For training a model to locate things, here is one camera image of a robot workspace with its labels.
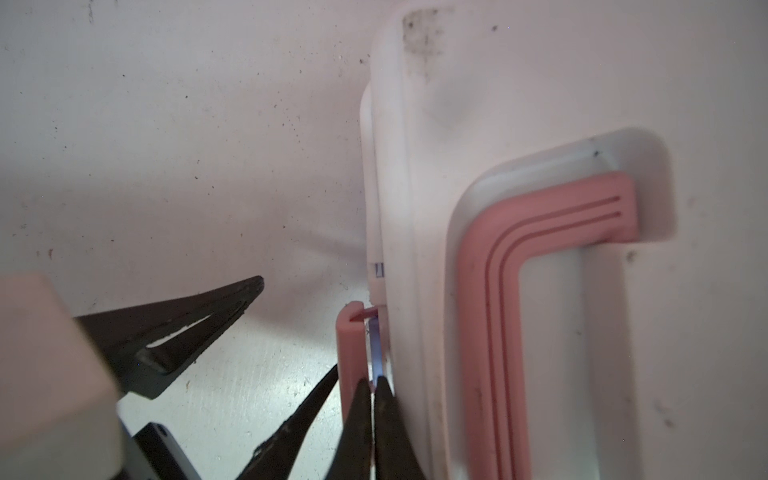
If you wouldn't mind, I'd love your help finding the white pink tool box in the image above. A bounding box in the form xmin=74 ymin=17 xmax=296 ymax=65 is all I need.
xmin=360 ymin=1 xmax=767 ymax=479

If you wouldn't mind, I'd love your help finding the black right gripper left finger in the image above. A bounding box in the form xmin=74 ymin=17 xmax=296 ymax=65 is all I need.
xmin=325 ymin=379 xmax=373 ymax=480

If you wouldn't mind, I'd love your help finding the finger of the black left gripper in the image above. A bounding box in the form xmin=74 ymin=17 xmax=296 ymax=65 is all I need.
xmin=237 ymin=365 xmax=339 ymax=480

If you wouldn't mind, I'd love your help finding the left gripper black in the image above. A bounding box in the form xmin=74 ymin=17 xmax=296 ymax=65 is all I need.
xmin=1 ymin=273 xmax=265 ymax=479

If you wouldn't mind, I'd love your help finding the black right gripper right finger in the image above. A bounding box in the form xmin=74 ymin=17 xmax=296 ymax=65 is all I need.
xmin=374 ymin=376 xmax=426 ymax=480

